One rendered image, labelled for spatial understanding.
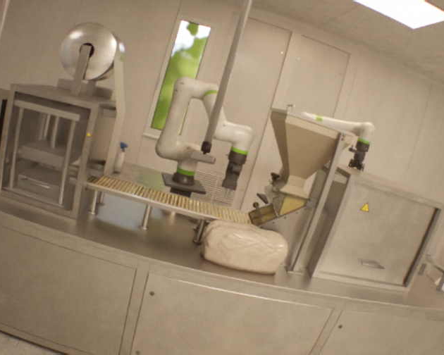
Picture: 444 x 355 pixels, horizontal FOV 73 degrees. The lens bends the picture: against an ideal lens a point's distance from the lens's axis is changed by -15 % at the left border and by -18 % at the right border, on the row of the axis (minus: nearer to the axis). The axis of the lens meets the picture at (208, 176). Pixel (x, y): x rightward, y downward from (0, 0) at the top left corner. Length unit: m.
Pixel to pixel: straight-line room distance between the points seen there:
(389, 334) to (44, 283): 1.76
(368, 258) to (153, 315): 1.12
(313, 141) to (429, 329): 1.28
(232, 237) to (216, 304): 0.31
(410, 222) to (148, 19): 3.39
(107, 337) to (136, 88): 2.96
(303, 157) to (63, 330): 1.43
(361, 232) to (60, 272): 1.44
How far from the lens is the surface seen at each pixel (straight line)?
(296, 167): 1.68
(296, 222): 1.72
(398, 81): 4.75
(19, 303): 1.83
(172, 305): 1.57
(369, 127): 2.31
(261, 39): 4.15
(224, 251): 1.53
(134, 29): 4.14
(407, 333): 2.09
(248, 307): 1.59
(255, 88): 4.08
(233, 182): 1.82
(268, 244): 1.55
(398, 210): 1.88
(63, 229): 1.53
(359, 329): 1.88
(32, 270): 1.68
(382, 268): 1.93
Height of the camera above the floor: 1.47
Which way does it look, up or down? 12 degrees down
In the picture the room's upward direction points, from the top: 16 degrees clockwise
